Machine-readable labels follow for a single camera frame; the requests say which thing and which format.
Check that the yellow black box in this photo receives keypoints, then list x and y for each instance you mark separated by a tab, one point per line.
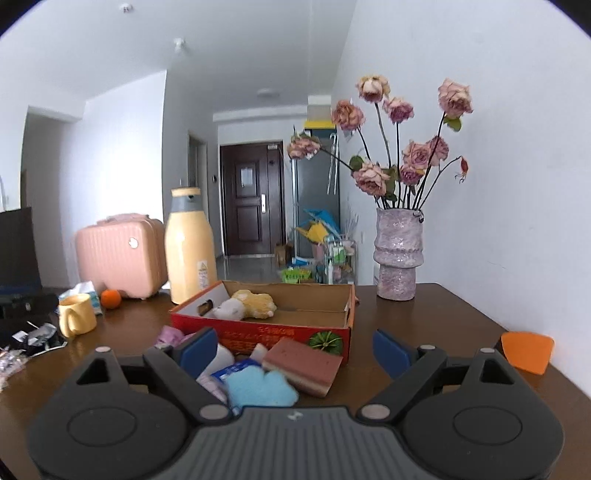
318	124

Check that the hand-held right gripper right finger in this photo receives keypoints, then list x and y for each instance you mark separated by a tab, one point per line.
390	353

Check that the clear umbrella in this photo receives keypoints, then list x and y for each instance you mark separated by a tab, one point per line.
333	161

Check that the grey refrigerator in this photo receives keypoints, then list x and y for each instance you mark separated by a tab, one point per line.
314	189

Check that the grey interior door frame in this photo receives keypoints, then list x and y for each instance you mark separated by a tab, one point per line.
197	175

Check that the dark brown door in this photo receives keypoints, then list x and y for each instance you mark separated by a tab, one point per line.
251	221

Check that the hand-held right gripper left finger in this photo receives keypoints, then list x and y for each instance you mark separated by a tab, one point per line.
201	349

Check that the orange fruit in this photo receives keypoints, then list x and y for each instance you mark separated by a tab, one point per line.
111	298

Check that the dried pink roses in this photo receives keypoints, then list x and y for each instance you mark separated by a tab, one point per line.
371	177

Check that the blue fluffy cloth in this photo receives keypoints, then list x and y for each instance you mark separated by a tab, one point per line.
258	390

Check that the round ceiling lamp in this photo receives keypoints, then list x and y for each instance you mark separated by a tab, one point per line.
268	93

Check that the white soft cloth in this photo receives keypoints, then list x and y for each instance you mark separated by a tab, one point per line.
224	357

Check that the tissue pack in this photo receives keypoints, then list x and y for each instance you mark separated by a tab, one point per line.
93	302

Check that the small cardboard box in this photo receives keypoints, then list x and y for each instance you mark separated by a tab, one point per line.
282	253

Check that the pink suitcase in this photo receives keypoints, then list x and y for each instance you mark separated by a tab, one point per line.
120	258

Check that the purple satin cloth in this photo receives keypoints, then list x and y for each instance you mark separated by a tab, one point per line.
168	334

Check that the yellow white plush toy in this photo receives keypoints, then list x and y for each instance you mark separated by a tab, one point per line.
256	302

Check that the pile of candy wrappers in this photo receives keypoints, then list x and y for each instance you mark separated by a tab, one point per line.
11	367

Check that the yellow thermos bottle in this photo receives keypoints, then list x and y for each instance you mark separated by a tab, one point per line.
189	249

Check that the ceiling sprinkler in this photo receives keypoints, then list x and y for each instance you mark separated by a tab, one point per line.
179	44

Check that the orange black folded stand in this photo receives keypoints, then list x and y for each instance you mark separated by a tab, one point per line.
526	350

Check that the green snack package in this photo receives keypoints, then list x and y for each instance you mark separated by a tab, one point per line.
295	275

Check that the blue plastic package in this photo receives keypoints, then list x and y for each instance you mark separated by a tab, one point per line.
238	369

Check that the purple ceramic vase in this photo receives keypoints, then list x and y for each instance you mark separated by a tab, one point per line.
397	249

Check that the clear storage rack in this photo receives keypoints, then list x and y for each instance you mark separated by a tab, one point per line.
339	263

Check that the red cardboard box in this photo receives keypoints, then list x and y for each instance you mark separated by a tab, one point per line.
277	334

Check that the white foam sponge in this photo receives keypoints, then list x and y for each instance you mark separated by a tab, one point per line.
258	353

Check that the blue and yellow bags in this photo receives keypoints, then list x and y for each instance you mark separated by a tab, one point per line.
318	230

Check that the silver foil wrappers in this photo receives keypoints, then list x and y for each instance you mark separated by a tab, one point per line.
41	337

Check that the yellow mug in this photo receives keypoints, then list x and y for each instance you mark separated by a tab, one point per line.
81	314

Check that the pink layered sponge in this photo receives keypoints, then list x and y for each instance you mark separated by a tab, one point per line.
304	364

